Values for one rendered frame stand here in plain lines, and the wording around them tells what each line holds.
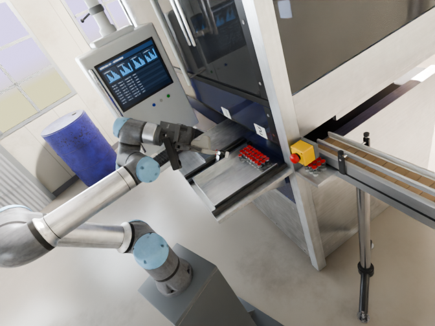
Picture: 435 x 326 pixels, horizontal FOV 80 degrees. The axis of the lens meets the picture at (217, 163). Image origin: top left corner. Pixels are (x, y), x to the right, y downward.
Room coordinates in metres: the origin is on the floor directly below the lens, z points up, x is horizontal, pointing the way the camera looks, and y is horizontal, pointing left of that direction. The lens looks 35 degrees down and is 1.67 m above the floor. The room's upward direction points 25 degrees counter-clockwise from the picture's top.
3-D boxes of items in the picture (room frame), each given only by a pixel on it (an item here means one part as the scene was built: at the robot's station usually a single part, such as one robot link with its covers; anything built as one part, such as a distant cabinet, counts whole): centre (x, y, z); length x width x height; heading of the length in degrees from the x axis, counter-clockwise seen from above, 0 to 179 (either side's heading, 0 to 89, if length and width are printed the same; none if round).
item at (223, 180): (0.97, -0.05, 0.90); 0.34 x 0.26 x 0.04; 103
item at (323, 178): (0.78, -0.38, 0.87); 0.14 x 0.13 x 0.02; 103
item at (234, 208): (1.15, -0.05, 0.87); 0.70 x 0.48 x 0.02; 13
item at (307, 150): (0.78, -0.33, 1.00); 0.08 x 0.07 x 0.07; 103
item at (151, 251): (0.66, 0.35, 0.96); 0.13 x 0.12 x 0.14; 28
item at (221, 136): (1.33, -0.08, 0.90); 0.34 x 0.26 x 0.04; 103
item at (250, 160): (1.00, -0.15, 0.90); 0.18 x 0.02 x 0.05; 13
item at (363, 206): (0.68, -0.50, 0.46); 0.09 x 0.09 x 0.77; 13
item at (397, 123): (1.95, -0.54, 0.44); 2.06 x 1.00 x 0.88; 13
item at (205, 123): (1.86, -0.05, 0.73); 1.98 x 0.01 x 0.25; 13
